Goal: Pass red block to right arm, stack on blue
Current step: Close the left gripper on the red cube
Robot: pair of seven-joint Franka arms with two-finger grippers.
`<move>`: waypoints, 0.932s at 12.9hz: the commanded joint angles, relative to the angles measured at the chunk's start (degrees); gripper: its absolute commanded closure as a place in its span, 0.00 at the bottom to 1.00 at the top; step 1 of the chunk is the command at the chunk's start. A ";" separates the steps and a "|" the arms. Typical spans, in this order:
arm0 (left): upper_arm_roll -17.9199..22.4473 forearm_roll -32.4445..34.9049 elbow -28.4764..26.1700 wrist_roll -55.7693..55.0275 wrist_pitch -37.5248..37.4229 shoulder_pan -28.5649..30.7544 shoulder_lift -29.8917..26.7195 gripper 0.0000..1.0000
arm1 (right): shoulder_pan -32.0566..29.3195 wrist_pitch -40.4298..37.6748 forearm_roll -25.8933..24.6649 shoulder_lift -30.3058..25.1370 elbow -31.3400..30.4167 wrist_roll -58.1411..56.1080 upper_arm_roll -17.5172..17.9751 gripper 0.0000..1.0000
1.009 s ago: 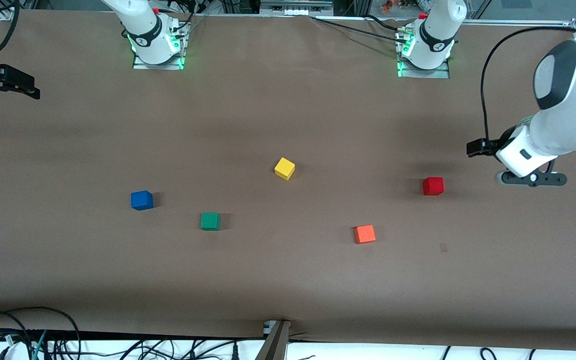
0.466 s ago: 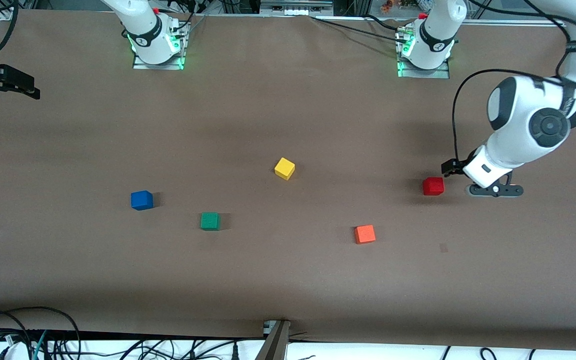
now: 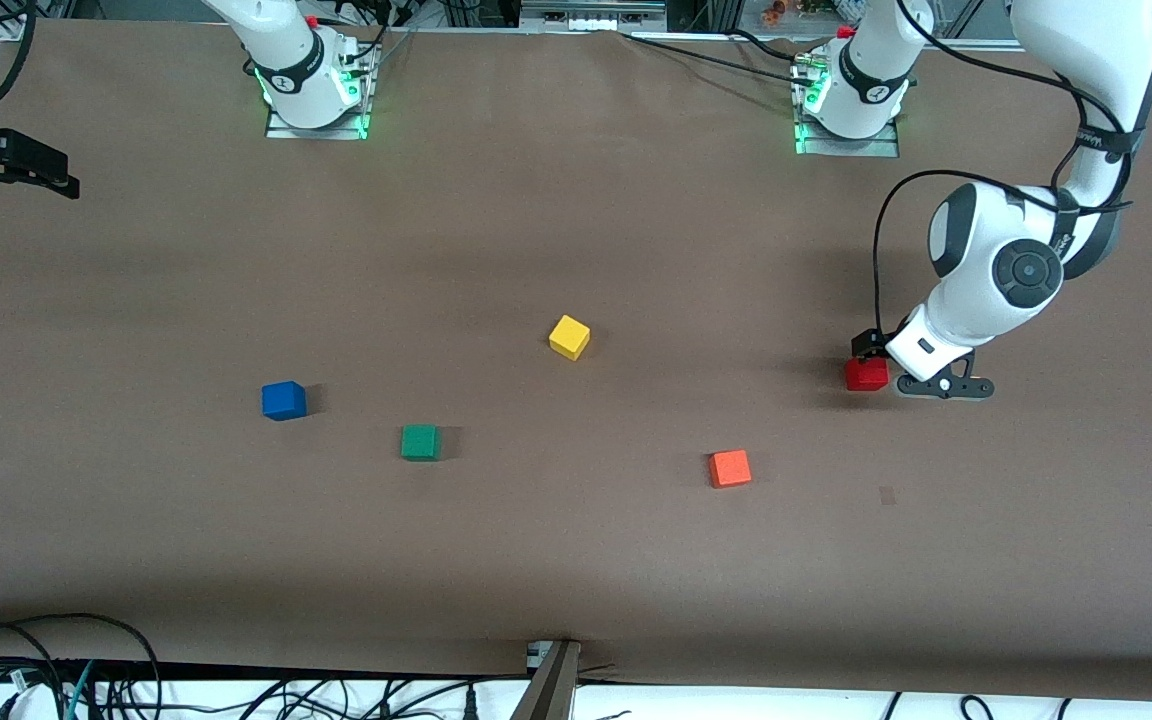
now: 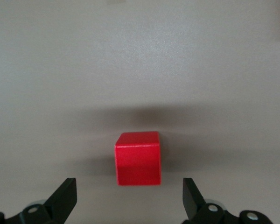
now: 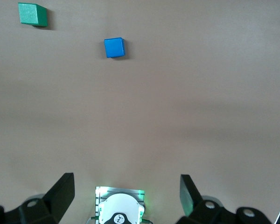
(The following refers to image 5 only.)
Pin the green wooden block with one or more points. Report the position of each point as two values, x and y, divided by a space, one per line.
31 14

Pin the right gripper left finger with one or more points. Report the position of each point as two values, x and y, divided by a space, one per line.
60 196

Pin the blue wooden block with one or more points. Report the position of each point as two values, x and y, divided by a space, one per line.
115 47

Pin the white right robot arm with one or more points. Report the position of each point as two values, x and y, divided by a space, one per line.
121 205

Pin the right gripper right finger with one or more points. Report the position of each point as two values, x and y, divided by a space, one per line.
189 196

